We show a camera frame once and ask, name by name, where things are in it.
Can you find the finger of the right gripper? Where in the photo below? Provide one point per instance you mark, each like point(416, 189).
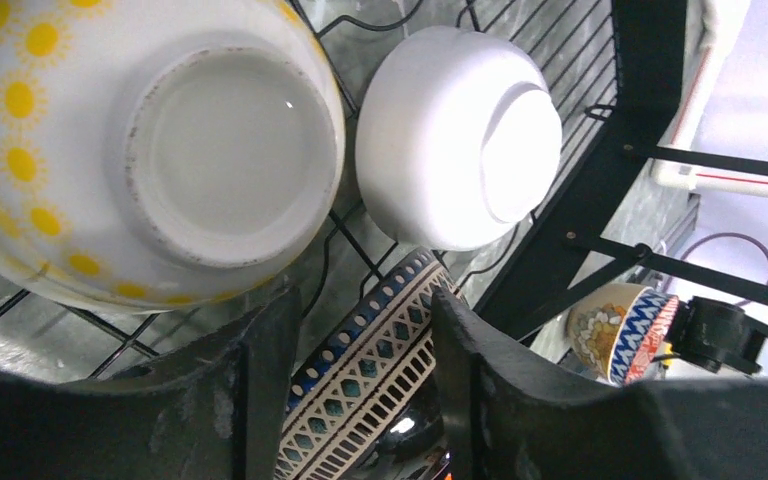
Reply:
point(711, 334)

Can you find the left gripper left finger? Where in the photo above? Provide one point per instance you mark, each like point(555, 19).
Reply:
point(212, 409)

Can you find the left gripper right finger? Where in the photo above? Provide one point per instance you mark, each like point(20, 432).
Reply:
point(509, 413)

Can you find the orange zigzag bowl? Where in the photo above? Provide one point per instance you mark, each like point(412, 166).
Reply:
point(617, 330)

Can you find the black blue banded bowl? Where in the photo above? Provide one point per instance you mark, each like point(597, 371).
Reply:
point(356, 382)

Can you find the yellow sun pattern bowl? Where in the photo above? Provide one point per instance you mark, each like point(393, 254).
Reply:
point(156, 155)

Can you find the white bowl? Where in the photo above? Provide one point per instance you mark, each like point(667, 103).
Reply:
point(457, 140)

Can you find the white pvc pipe frame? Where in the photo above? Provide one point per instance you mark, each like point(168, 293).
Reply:
point(724, 102)

